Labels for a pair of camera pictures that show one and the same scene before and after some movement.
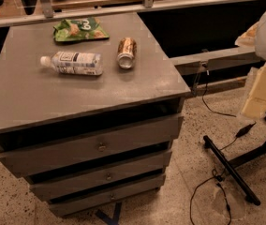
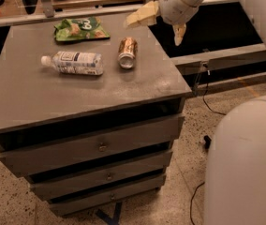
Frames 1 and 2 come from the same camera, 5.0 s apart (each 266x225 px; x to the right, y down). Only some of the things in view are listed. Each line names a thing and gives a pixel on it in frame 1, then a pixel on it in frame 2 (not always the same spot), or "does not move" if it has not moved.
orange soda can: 125,52 does not move
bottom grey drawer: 71,204 does not move
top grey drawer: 111,144 does not move
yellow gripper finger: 248,37 → 173,7
